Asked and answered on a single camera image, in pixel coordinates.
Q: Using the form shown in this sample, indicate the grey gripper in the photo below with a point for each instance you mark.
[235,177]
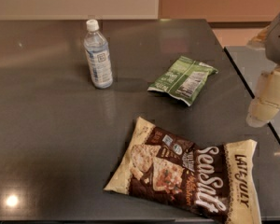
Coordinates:
[279,42]

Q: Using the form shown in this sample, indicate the blue plastic water bottle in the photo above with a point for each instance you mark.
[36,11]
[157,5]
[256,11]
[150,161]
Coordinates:
[98,56]

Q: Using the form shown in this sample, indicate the green chip bag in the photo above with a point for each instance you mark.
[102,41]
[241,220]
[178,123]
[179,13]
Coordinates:
[184,79]

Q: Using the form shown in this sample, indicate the brown Sea Salt chip bag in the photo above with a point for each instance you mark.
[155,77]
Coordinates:
[214,182]

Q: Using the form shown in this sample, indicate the grey side table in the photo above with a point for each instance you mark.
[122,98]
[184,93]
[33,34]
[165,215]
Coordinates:
[252,66]

